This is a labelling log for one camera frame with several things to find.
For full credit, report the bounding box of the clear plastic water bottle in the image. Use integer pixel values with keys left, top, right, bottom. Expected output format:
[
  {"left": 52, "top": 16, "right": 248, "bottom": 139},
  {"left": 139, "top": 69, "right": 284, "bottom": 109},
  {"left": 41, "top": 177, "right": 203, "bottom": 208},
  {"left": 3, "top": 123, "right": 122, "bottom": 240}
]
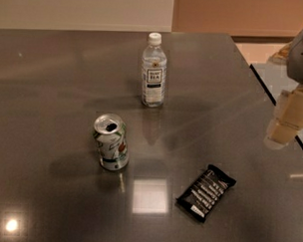
[{"left": 142, "top": 32, "right": 167, "bottom": 108}]

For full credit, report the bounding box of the green white 7up can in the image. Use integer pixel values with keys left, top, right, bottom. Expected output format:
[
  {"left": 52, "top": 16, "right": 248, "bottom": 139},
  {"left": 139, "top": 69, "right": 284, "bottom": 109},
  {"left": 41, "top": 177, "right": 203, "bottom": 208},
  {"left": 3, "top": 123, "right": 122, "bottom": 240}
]
[{"left": 93, "top": 114, "right": 130, "bottom": 171}]

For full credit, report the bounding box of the black snack bar wrapper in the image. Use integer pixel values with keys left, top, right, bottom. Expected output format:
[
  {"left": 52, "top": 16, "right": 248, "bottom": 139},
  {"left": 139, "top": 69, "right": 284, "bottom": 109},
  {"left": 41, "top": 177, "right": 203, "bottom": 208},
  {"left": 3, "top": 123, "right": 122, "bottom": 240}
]
[{"left": 176, "top": 164, "right": 236, "bottom": 222}]

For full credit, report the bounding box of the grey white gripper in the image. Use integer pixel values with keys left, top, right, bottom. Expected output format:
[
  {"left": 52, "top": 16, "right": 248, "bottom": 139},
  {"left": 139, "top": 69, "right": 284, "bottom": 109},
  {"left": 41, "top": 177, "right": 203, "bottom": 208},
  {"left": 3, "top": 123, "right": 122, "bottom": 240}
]
[{"left": 263, "top": 29, "right": 303, "bottom": 150}]

